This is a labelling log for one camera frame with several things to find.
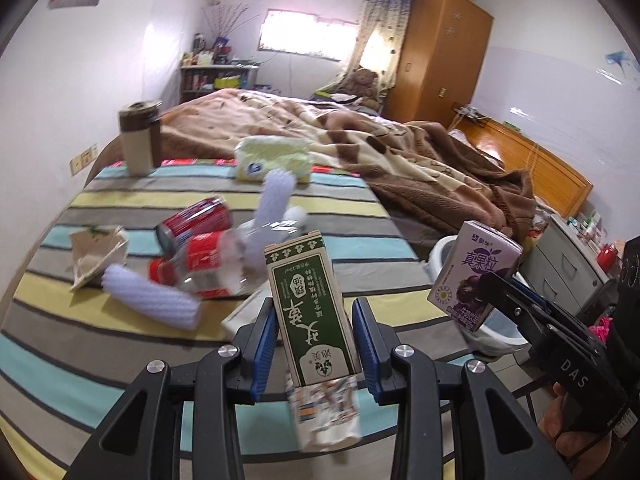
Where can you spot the blue dolphin wall sticker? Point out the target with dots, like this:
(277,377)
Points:
(620,65)

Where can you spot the dried decorative branches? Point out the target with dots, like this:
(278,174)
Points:
(222,22)

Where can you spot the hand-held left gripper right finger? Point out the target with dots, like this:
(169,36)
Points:
(365,350)

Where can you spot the purple drink carton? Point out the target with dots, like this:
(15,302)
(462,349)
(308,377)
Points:
(470,270)

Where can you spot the red soda can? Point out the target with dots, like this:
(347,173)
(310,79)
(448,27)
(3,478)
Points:
(195,222)

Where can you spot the white paper piece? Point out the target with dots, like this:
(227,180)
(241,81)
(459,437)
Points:
(242,317)

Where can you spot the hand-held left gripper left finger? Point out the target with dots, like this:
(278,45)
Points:
(265,355)

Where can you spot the clear bottle with red label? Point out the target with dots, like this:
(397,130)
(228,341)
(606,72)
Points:
(205,260)

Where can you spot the wall socket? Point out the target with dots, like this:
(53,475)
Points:
(82,160)

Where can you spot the white plastic trash bin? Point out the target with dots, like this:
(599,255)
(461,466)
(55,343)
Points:
(500,338)

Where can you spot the brown teddy bear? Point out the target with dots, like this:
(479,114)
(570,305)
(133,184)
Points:
(362,80)

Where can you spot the printed wrapper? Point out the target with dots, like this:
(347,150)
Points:
(325,420)

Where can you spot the window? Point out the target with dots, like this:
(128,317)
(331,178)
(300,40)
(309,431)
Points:
(305,32)

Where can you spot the striped bed sheet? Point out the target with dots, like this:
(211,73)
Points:
(100,360)

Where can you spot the wooden headboard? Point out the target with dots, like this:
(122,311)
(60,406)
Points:
(535,160)

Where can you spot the grey drawer cabinet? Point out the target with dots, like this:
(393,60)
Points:
(560,260)

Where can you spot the wooden wardrobe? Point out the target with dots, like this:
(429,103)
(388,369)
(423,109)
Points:
(435,60)

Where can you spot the cluttered storage shelf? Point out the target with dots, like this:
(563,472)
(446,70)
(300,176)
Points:
(200,82)

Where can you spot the red jar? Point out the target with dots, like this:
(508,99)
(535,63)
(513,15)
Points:
(605,257)

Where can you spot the green drink carton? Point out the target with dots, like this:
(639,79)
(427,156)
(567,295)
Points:
(310,310)

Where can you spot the patterned curtain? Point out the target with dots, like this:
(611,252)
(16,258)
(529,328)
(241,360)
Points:
(380,25)

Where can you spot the beige paper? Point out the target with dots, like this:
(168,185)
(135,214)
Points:
(95,255)

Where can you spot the person's right hand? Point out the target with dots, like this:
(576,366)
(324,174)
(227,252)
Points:
(557,425)

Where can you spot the brown patterned blanket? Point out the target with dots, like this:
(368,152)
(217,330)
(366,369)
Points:
(425,170)

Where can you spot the white foam fruit net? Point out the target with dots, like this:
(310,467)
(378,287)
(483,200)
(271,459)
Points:
(274,200)
(150,300)

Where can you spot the yellow-green tissue pack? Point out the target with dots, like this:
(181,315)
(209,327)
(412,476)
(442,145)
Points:
(270,160)

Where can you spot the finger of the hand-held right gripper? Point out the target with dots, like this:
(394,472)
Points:
(510,305)
(525,290)

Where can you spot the brown and beige thermos cup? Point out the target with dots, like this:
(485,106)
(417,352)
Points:
(137,145)

